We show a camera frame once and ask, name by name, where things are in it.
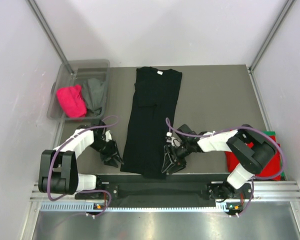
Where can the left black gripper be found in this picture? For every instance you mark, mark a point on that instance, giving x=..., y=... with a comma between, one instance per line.
x=114, y=148

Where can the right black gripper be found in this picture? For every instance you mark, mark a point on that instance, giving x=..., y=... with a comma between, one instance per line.
x=177, y=166

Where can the black t shirt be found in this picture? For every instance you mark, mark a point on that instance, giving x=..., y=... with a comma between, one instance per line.
x=155, y=99

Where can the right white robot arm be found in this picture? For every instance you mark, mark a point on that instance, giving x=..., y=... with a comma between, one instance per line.
x=206, y=141

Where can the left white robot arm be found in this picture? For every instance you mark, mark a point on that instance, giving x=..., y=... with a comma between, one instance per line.
x=58, y=172

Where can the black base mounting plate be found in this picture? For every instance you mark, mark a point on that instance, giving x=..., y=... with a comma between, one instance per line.
x=207, y=186

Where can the grey t shirt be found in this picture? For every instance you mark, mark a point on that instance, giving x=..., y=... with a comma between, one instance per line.
x=94, y=96

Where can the pink t shirt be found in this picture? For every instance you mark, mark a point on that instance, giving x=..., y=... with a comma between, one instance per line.
x=71, y=101

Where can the grey plastic bin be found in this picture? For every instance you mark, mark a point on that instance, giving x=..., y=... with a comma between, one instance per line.
x=78, y=72

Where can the red folded t shirt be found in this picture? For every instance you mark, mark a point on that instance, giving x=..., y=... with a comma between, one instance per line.
x=253, y=154

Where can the green folded t shirt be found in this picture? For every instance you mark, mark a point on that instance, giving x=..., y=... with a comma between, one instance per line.
x=272, y=133

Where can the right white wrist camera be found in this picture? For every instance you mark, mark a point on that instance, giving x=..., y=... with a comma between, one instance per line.
x=172, y=140

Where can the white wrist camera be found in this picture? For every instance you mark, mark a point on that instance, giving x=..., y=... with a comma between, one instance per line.
x=107, y=136
x=172, y=140

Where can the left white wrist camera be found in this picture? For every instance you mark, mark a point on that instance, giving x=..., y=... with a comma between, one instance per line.
x=107, y=136

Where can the grey slotted cable duct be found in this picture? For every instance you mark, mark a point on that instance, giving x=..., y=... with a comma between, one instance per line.
x=98, y=207

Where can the left aluminium frame post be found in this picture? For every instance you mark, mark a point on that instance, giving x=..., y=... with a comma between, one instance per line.
x=34, y=7

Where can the aluminium frame post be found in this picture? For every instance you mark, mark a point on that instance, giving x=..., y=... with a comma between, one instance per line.
x=288, y=4
x=34, y=7

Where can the right aluminium frame post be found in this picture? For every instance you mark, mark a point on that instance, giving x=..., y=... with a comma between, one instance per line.
x=288, y=4

